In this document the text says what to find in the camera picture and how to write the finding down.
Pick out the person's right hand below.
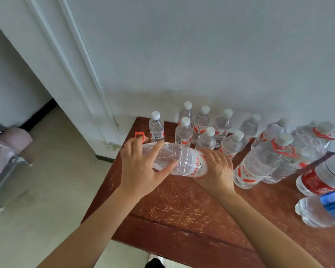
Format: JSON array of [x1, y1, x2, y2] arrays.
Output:
[[192, 147, 236, 195]]

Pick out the person's left hand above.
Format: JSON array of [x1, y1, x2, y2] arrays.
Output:
[[119, 136, 178, 199]]

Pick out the red-handled medium water bottle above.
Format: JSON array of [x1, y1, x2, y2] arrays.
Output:
[[233, 133, 299, 190], [134, 131, 208, 178]]

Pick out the row of small water bottles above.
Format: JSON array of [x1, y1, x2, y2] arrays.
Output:
[[148, 100, 290, 161]]

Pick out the large bottle red ring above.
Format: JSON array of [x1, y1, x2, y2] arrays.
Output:
[[262, 121, 335, 185]]

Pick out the blue-label Aquafina bottle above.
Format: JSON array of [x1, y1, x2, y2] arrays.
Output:
[[294, 184, 335, 229]]

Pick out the red label red cap bottle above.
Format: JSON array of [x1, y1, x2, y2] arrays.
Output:
[[295, 149, 335, 197]]

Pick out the person's left forearm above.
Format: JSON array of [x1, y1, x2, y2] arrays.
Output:
[[36, 186, 156, 268]]

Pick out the person's right forearm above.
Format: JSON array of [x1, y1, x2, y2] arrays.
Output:
[[219, 189, 324, 268]]

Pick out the person's black trousers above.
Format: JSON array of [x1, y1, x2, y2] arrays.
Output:
[[145, 258, 165, 268]]

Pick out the dark red wooden table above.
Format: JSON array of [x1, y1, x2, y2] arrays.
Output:
[[82, 117, 335, 268]]

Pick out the pink padded metal chair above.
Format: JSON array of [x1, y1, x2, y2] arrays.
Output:
[[0, 115, 34, 211]]

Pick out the white door frame trim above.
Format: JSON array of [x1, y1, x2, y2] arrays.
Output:
[[0, 0, 122, 159]]

